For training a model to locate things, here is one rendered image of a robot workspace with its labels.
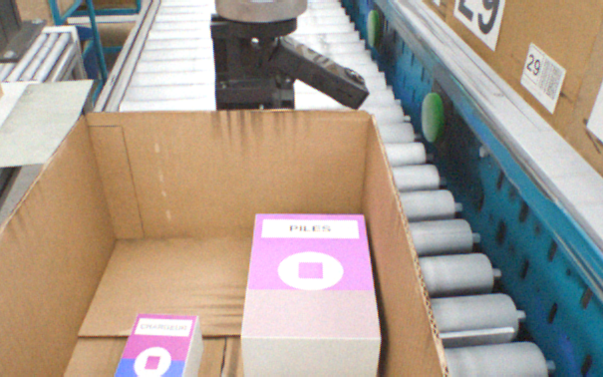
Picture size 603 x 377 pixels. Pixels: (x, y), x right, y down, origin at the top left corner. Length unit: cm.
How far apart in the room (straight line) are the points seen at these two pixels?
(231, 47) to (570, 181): 34
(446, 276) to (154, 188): 33
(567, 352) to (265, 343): 31
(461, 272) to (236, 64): 33
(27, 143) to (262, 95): 47
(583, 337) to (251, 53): 42
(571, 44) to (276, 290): 39
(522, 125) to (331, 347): 33
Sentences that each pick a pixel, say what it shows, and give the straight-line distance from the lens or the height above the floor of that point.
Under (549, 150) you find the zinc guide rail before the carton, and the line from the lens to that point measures 59.
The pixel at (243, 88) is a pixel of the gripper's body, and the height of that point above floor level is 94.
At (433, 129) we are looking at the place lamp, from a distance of 77.
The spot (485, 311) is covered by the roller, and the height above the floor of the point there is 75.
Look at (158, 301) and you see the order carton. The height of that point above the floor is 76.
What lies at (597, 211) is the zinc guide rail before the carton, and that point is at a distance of 51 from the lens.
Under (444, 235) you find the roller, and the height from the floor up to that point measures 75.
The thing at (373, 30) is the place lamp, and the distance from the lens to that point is 111.
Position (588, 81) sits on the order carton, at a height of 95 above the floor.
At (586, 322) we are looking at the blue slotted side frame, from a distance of 57.
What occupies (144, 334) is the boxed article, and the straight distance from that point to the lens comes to 48.
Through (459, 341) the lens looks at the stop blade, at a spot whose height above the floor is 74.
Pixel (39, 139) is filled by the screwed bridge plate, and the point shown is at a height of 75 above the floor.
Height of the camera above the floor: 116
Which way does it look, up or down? 35 degrees down
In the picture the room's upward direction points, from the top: straight up
